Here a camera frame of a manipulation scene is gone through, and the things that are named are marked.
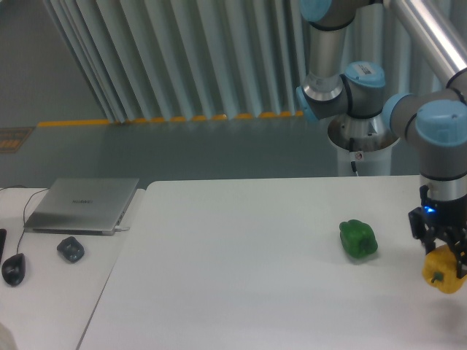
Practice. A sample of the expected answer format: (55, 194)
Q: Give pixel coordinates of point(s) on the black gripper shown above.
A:
(427, 221)

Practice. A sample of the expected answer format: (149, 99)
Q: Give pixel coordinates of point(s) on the yellow bell pepper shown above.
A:
(440, 270)

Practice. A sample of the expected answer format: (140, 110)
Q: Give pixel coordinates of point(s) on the black computer mouse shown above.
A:
(13, 269)

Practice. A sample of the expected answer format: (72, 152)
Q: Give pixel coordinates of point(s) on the cream striped sleeve forearm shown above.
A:
(7, 341)

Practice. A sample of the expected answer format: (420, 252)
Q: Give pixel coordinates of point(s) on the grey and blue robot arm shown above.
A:
(434, 124)

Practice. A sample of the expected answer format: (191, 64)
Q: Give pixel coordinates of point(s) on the green bell pepper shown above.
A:
(357, 239)

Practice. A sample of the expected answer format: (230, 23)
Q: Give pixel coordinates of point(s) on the grey pleated curtain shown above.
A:
(188, 60)

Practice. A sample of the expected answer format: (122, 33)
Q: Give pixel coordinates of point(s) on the silver laptop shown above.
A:
(88, 206)

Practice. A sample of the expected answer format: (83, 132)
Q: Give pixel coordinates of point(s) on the dark grey earbuds case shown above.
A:
(71, 249)

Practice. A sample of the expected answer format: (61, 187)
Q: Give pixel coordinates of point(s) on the black keyboard edge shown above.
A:
(3, 235)

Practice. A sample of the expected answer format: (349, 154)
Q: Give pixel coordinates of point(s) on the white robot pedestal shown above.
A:
(364, 147)

